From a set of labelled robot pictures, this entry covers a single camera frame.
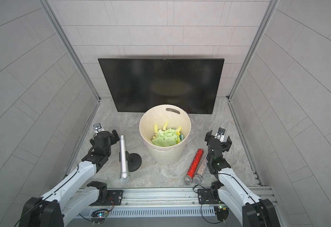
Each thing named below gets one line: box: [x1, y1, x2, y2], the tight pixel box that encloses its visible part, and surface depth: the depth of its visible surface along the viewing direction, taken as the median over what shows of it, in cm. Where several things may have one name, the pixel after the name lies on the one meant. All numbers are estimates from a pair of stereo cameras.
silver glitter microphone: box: [192, 151, 209, 185], surface depth 77 cm
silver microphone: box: [119, 134, 131, 185], surface depth 68 cm
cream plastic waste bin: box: [139, 104, 192, 166], surface depth 82 cm
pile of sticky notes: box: [151, 122, 184, 148], surface depth 84 cm
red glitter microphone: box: [183, 148, 204, 186], surface depth 80 cm
